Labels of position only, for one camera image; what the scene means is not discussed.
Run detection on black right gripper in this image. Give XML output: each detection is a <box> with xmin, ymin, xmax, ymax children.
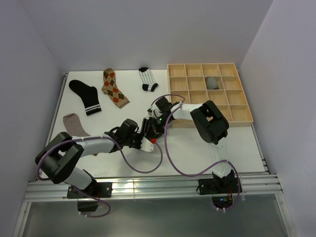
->
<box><xmin>149</xmin><ymin>115</ymin><xmax>173</xmax><ymax>140</ymax></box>

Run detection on black pinstriped sock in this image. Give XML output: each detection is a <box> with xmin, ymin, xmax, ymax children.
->
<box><xmin>141</xmin><ymin>117</ymin><xmax>164</xmax><ymax>140</ymax></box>

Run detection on grey sock with black stripes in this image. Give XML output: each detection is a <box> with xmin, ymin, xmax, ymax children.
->
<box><xmin>205</xmin><ymin>77</ymin><xmax>219</xmax><ymax>90</ymax></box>

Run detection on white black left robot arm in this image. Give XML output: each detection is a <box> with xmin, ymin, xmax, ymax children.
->
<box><xmin>35</xmin><ymin>119</ymin><xmax>153</xmax><ymax>197</ymax></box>

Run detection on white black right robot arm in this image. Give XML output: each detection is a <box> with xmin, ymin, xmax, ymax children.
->
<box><xmin>141</xmin><ymin>96</ymin><xmax>236</xmax><ymax>193</ymax></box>

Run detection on white sock black toe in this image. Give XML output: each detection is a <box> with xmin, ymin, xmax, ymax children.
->
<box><xmin>138</xmin><ymin>67</ymin><xmax>158</xmax><ymax>92</ymax></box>

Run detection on brown orange argyle sock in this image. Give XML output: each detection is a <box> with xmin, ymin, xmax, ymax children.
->
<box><xmin>101</xmin><ymin>68</ymin><xmax>130</xmax><ymax>109</ymax></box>

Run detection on taupe sock red stripes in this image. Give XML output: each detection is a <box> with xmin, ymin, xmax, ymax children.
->
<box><xmin>63</xmin><ymin>113</ymin><xmax>90</xmax><ymax>137</ymax></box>

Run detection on black sock white stripes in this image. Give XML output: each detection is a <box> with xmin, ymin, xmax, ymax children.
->
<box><xmin>69</xmin><ymin>80</ymin><xmax>102</xmax><ymax>116</ymax></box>

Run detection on wooden compartment tray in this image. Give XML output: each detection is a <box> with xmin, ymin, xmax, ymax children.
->
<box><xmin>167</xmin><ymin>63</ymin><xmax>253</xmax><ymax>127</ymax></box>

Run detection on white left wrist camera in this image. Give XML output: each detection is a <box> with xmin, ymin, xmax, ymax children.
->
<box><xmin>140</xmin><ymin>137</ymin><xmax>155</xmax><ymax>153</ymax></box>

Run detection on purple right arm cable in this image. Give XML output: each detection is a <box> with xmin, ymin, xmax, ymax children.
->
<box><xmin>148</xmin><ymin>93</ymin><xmax>241</xmax><ymax>211</ymax></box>

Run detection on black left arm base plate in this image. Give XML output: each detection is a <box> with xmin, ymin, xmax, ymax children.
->
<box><xmin>67</xmin><ymin>182</ymin><xmax>112</xmax><ymax>199</ymax></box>

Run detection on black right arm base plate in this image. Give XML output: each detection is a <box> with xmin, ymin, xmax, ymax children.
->
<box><xmin>197</xmin><ymin>178</ymin><xmax>242</xmax><ymax>195</ymax></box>

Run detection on black box under rail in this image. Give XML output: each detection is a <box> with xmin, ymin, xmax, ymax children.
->
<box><xmin>77</xmin><ymin>201</ymin><xmax>99</xmax><ymax>212</ymax></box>

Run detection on aluminium table edge rail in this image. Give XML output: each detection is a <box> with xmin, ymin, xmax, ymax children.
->
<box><xmin>23</xmin><ymin>174</ymin><xmax>283</xmax><ymax>202</ymax></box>

